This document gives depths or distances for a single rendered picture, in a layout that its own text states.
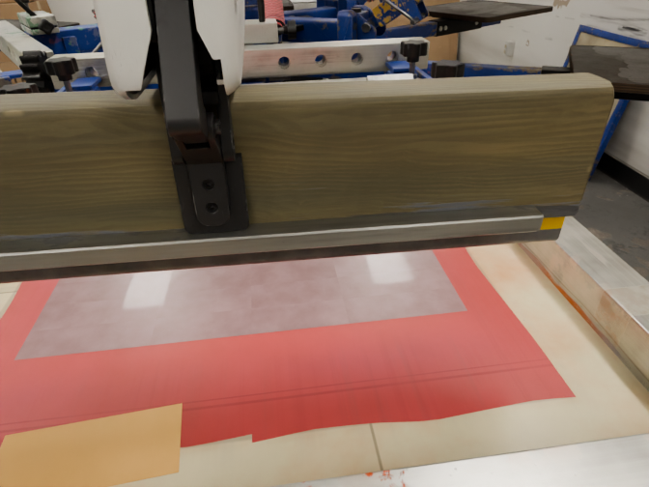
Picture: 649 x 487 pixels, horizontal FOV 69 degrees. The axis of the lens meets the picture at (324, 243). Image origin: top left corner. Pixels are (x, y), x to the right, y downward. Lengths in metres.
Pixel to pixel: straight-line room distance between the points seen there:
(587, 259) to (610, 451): 0.18
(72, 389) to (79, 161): 0.18
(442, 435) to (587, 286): 0.17
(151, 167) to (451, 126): 0.15
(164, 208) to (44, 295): 0.24
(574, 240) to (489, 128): 0.21
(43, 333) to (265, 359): 0.18
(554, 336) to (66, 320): 0.38
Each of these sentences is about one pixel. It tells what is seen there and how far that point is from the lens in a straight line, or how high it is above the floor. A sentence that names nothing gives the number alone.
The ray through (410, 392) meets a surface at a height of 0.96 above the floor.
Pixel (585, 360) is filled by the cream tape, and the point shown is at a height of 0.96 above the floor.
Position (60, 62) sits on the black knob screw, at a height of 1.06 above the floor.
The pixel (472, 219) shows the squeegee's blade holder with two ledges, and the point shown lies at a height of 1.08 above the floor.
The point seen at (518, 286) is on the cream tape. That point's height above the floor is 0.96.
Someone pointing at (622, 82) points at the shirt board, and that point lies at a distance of 1.17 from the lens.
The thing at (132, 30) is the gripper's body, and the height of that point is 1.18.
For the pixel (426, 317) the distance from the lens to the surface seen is 0.38.
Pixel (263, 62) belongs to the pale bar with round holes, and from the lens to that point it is 0.93.
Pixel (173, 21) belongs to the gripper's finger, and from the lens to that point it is 0.19.
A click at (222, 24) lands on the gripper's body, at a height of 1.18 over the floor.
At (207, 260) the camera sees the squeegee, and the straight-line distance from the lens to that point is 0.28.
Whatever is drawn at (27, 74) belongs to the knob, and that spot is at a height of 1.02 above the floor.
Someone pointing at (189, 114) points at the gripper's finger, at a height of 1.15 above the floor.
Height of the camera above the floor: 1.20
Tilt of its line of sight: 33 degrees down
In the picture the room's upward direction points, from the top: 2 degrees counter-clockwise
